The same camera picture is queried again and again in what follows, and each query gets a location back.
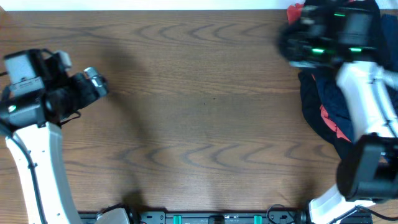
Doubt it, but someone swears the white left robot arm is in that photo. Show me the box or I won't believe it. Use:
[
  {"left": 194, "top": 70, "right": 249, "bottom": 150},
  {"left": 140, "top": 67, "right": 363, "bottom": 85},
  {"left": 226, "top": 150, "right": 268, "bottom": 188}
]
[{"left": 1, "top": 67, "right": 109, "bottom": 223}]

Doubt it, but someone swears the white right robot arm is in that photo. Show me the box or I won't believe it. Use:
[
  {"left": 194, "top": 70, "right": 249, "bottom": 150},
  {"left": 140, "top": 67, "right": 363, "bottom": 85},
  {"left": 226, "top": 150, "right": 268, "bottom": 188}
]
[{"left": 278, "top": 1, "right": 397, "bottom": 223}]

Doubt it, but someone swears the black shorts white waistband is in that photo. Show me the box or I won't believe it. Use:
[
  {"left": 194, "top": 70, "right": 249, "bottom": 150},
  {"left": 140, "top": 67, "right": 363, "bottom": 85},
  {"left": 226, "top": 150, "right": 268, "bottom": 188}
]
[{"left": 304, "top": 1, "right": 390, "bottom": 68}]

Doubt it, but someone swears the navy blue garment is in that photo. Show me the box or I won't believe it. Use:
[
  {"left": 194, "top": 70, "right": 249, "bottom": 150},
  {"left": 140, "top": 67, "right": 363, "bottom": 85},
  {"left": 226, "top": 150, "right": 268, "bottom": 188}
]
[{"left": 313, "top": 14, "right": 397, "bottom": 144}]

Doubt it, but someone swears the black garment in pile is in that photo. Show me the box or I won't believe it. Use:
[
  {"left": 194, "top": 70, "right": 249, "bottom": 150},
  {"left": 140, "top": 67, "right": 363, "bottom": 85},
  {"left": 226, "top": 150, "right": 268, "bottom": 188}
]
[{"left": 297, "top": 70, "right": 355, "bottom": 161}]

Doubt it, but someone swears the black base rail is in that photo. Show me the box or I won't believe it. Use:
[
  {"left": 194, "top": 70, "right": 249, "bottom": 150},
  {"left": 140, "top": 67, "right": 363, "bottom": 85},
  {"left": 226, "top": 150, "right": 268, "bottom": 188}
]
[{"left": 127, "top": 208, "right": 298, "bottom": 224}]

